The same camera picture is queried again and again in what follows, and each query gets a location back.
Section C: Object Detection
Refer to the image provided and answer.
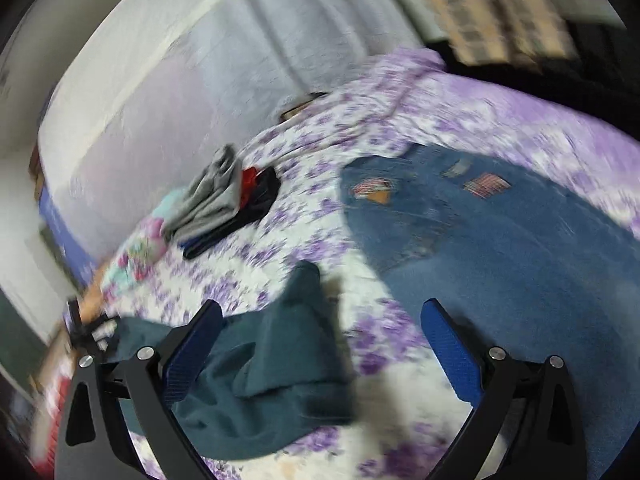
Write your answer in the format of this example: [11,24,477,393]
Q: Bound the blue denim jeans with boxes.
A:
[340,145,639,479]

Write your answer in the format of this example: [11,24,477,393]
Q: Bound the folded floral turquoise quilt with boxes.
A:
[100,188,186,301]

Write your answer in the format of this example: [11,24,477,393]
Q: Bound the beige brick pattern curtain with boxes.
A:
[426,0,576,66]

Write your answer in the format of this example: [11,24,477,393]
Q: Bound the brown orange pillow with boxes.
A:
[78,261,110,324]

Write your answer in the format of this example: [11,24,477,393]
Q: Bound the dark teal fleece pants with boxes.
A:
[106,259,357,461]

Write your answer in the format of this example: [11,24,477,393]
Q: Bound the folded black garment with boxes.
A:
[177,166,281,261]

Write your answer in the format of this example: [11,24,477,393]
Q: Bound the purple floral bedspread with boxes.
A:
[62,46,640,480]

